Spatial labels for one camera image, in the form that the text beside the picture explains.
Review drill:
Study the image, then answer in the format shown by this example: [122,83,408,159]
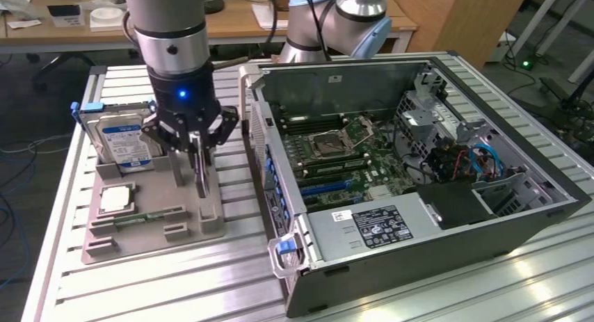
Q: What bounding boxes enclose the clear case handle blue latch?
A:
[266,231,309,278]

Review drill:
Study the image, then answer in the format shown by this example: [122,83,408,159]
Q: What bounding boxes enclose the white table frame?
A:
[507,0,594,83]

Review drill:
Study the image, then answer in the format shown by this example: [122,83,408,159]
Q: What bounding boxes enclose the open black PC case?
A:
[238,56,594,319]

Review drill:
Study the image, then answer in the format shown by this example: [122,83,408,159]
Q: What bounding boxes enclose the black floor stand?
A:
[537,77,594,142]

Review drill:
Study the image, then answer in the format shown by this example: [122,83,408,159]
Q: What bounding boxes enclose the wooden cabinet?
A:
[384,0,532,69]

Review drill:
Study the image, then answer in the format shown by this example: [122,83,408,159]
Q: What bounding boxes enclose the wooden desk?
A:
[0,0,419,54]

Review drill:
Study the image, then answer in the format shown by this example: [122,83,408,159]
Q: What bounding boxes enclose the hard disk in blue caddy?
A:
[67,98,162,173]

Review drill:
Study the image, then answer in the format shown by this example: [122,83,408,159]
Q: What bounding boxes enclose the grey power supply unit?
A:
[305,193,441,264]

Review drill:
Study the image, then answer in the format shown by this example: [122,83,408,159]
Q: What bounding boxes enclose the blue expansion slot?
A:
[298,179,352,198]

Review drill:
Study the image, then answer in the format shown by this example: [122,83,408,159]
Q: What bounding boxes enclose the green motherboard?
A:
[277,113,419,211]

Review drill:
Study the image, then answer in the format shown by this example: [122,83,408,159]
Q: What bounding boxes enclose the white box with black top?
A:
[46,4,85,29]

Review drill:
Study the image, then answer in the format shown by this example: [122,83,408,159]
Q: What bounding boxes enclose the CPU socket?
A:
[309,129,356,159]

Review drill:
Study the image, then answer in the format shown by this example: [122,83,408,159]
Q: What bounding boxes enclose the silver CPU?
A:
[98,186,133,211]

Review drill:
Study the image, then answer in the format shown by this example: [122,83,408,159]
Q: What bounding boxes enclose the blue disk wire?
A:
[465,144,507,180]

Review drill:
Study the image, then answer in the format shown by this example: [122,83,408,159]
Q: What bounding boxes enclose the white block with round hole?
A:
[87,7,126,33]

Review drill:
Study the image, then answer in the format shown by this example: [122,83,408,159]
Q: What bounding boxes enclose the disk power wire bundle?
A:
[419,146,471,184]

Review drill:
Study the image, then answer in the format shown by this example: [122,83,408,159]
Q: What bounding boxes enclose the grey parts rack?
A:
[79,140,228,266]

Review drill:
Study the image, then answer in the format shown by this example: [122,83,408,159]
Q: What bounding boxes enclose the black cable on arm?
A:
[296,0,333,58]

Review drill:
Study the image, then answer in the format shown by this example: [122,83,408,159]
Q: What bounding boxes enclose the black chair base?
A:
[26,49,142,90]

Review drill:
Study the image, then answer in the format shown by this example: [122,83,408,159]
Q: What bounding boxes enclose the metal socket cover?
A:
[340,115,376,142]

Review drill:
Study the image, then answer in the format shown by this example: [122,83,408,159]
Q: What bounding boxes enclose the metal disk bay cage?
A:
[393,88,464,156]

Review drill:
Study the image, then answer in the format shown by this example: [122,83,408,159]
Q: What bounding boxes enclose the black RAM stick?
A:
[302,157,366,173]

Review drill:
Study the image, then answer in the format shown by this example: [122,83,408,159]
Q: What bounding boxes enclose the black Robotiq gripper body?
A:
[146,65,224,132]

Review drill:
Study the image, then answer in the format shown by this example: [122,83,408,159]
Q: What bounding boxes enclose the green RAM stick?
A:
[110,209,181,225]

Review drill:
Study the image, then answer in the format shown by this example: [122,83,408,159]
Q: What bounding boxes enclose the small paper label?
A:
[5,19,42,30]

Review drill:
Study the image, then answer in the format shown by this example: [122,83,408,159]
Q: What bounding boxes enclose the black plastic shroud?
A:
[415,182,495,231]

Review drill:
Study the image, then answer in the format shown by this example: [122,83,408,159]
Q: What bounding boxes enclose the graphics card with metal bracket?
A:
[190,132,210,200]

